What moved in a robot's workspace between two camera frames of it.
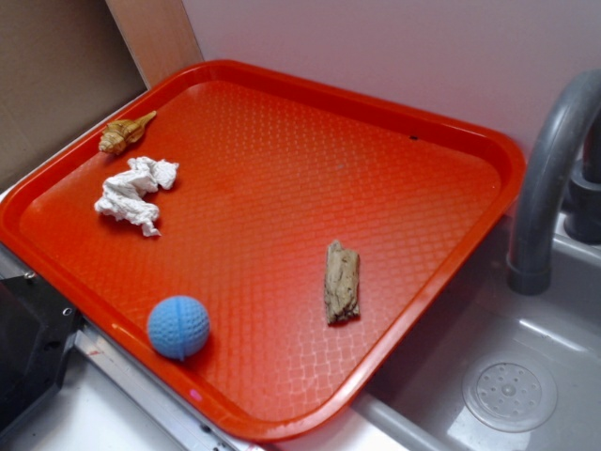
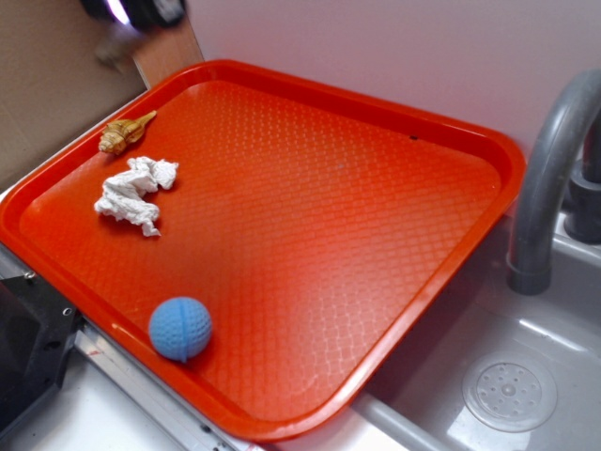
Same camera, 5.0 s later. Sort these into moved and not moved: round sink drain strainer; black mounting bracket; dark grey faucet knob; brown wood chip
Moved: brown wood chip
Not moved: round sink drain strainer; black mounting bracket; dark grey faucet knob
